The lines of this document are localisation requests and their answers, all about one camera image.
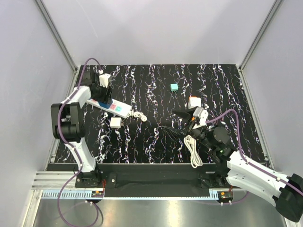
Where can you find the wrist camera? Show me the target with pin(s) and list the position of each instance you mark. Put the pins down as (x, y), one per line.
(200, 114)
(104, 78)

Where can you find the white plug with cord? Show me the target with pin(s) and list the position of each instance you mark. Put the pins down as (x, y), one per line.
(138, 115)

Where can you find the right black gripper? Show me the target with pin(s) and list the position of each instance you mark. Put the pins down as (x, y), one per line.
(185, 113)

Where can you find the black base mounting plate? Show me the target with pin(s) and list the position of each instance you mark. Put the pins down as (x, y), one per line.
(152, 180)

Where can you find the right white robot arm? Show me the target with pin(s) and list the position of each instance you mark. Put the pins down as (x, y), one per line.
(284, 192)

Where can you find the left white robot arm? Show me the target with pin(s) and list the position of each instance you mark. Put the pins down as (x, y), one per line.
(68, 124)

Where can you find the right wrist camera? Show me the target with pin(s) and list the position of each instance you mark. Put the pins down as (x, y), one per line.
(200, 114)

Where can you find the white small charger adapter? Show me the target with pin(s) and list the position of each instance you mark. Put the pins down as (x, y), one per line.
(116, 122)

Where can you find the teal small cube plug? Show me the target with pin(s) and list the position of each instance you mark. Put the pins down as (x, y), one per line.
(174, 87)

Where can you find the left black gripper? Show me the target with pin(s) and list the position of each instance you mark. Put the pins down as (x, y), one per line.
(105, 98)

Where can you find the blue cube socket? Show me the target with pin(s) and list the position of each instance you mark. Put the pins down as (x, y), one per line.
(105, 105)

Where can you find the white cube socket adapter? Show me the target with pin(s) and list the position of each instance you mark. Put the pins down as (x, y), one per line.
(194, 103)

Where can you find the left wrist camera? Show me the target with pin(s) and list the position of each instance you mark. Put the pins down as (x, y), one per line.
(104, 78)

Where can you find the white multicolour power strip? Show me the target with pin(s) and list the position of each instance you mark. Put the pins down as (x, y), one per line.
(117, 108)

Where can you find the white slotted cable duct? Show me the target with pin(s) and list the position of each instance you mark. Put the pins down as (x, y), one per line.
(53, 194)

